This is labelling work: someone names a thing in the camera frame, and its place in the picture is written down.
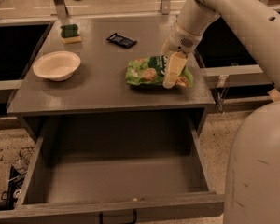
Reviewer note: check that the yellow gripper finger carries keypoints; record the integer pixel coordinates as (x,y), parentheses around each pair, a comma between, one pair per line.
(165,50)
(174,67)

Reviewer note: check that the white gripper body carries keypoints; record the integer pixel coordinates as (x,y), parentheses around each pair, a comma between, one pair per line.
(180,43)

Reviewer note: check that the green rice chip bag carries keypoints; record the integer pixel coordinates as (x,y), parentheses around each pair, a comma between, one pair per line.
(149,71)

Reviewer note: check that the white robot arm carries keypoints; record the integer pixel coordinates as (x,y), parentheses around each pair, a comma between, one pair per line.
(252,190)

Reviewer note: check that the open grey top drawer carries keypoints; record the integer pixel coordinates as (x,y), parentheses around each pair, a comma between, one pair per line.
(84,165)

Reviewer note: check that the dark blue snack packet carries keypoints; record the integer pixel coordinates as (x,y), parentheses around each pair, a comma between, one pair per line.
(121,40)

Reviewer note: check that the grey cabinet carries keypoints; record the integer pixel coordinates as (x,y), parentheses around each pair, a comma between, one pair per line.
(99,83)

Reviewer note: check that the green yellow sponge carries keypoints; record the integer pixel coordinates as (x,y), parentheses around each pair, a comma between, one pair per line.
(70,34)

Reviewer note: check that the white bowl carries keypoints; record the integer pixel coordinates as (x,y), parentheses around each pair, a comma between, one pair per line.
(57,66)

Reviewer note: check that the metal post left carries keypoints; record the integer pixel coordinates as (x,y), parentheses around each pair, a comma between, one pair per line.
(61,9)

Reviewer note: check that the black drawer handle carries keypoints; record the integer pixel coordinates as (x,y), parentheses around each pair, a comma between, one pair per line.
(129,217)

